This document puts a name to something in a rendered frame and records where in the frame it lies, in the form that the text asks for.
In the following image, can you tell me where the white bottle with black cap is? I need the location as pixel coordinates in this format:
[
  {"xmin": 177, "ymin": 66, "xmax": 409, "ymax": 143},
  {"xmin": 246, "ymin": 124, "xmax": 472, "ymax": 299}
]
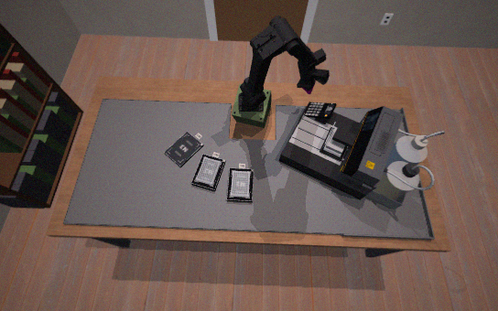
[{"xmin": 373, "ymin": 161, "xmax": 419, "ymax": 200}]

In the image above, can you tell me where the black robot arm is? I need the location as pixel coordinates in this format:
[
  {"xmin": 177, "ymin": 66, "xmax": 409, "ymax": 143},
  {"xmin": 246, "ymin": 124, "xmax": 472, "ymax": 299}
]
[{"xmin": 239, "ymin": 16, "xmax": 330, "ymax": 112}]

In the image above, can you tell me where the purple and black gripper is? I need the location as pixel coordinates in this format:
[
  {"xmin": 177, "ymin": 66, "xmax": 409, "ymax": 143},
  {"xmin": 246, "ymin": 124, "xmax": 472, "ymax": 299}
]
[{"xmin": 297, "ymin": 71, "xmax": 316, "ymax": 94}]

